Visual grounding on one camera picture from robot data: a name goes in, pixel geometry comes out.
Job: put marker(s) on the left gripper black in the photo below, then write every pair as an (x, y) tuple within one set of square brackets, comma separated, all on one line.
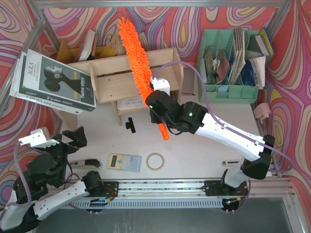
[(65, 146)]

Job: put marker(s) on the beige and blue calculator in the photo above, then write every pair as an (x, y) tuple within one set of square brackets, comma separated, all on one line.
[(124, 162)]

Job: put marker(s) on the spiral notebook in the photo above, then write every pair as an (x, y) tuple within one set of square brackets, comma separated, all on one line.
[(130, 103)]

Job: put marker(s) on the clear tape roll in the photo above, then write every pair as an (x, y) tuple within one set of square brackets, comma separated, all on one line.
[(155, 161)]

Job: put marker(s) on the black binder clip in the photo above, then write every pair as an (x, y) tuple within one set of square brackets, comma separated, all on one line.
[(130, 125)]

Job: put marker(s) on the mint green desk organizer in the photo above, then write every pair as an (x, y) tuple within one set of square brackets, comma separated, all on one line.
[(216, 62)]

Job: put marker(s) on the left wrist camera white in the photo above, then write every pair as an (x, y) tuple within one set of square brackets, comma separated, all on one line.
[(38, 138)]

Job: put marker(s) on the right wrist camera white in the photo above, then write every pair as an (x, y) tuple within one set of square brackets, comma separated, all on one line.
[(161, 85)]

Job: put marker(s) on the Twins story book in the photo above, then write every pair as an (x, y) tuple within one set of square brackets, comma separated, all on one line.
[(48, 79)]

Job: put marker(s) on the black marker pen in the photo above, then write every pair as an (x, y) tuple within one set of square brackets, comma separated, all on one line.
[(230, 162)]

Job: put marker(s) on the white Chokladfabriken book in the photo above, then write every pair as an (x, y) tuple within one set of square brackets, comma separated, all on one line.
[(15, 92)]

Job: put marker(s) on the orange microfiber duster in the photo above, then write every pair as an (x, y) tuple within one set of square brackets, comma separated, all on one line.
[(137, 57)]

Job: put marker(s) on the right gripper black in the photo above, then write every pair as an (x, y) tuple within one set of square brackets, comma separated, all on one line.
[(155, 113)]

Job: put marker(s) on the wooden bookshelf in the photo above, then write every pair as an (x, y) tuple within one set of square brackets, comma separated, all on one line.
[(114, 81)]

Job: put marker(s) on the yellow file rack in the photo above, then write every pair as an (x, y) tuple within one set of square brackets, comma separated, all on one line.
[(113, 48)]

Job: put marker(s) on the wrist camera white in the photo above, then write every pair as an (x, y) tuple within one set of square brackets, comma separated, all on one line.
[(161, 85), (38, 138)]

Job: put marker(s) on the pink piggy figurine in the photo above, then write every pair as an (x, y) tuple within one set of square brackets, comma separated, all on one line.
[(262, 111)]

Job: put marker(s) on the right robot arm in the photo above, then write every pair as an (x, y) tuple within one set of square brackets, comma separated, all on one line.
[(194, 118)]

